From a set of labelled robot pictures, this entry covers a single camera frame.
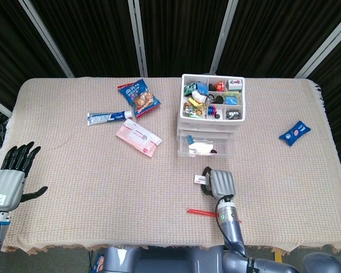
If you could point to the small blue snack packet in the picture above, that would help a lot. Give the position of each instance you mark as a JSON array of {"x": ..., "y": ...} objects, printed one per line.
[{"x": 295, "y": 133}]

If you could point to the yellow packet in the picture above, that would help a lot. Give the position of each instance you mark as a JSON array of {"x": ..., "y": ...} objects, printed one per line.
[{"x": 193, "y": 101}]

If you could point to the clear drawer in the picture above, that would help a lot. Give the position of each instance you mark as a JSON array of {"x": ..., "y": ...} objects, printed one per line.
[
  {"x": 207, "y": 127},
  {"x": 204, "y": 156}
]

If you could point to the pink wet wipes pack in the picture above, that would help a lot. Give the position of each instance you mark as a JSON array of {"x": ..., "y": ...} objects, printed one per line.
[{"x": 137, "y": 137}]

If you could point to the blue binder clip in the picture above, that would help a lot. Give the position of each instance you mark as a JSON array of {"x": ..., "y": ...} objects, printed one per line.
[{"x": 190, "y": 139}]

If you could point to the small black rounded object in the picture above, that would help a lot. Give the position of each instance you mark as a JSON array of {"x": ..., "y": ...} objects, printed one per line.
[{"x": 213, "y": 151}]

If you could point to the red orange packet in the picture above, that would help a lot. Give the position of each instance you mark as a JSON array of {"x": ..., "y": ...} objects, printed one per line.
[{"x": 220, "y": 85}]

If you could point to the black round magnet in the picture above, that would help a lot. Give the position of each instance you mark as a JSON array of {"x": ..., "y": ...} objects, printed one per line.
[{"x": 217, "y": 116}]

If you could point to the beige woven tablecloth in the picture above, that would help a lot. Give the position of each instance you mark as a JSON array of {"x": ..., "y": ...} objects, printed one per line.
[{"x": 102, "y": 185}]

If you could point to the grey robot torso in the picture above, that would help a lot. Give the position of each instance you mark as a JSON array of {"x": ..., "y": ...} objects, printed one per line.
[{"x": 159, "y": 261}]

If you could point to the white paper sheet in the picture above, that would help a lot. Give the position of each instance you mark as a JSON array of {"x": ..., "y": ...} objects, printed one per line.
[{"x": 200, "y": 148}]

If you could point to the white drawer organizer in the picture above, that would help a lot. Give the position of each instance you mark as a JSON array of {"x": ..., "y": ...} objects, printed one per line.
[{"x": 213, "y": 119}]

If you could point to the blue pouch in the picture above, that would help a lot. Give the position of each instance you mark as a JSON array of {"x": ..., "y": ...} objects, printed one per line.
[{"x": 202, "y": 87}]

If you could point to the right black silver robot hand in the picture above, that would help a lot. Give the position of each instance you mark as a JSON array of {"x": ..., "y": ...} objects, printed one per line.
[{"x": 221, "y": 183}]

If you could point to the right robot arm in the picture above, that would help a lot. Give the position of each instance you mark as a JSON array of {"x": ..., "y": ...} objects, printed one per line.
[{"x": 233, "y": 227}]

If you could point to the blue red package on floor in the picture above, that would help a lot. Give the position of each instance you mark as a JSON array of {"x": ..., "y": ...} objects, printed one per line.
[{"x": 99, "y": 263}]

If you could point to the white mahjong tile box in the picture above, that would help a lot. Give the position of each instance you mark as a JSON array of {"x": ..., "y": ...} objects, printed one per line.
[{"x": 234, "y": 84}]

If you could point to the stack of coloured discs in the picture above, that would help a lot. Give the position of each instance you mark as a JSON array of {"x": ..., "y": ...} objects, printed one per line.
[{"x": 212, "y": 110}]

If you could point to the red plastic sealing stick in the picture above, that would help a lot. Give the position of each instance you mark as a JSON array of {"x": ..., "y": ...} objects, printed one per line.
[{"x": 201, "y": 212}]

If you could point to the blue snack bag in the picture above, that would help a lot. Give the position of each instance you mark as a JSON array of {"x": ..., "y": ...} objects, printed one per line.
[{"x": 139, "y": 98}]

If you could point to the blue green packet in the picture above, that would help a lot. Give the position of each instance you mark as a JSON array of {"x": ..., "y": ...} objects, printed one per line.
[{"x": 232, "y": 100}]

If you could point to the small white box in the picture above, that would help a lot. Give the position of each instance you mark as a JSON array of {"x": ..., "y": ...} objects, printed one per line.
[{"x": 199, "y": 179}]

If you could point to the colourful toy packets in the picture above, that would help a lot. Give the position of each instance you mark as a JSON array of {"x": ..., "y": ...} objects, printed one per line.
[{"x": 193, "y": 111}]

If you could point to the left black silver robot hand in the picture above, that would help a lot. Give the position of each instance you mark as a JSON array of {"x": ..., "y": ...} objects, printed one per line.
[{"x": 5, "y": 190}]

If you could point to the blue white toothpaste tube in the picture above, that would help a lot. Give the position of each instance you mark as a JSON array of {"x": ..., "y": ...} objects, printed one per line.
[{"x": 105, "y": 118}]

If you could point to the clear drawer under tray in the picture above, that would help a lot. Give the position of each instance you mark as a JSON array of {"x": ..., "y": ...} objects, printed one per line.
[{"x": 207, "y": 127}]

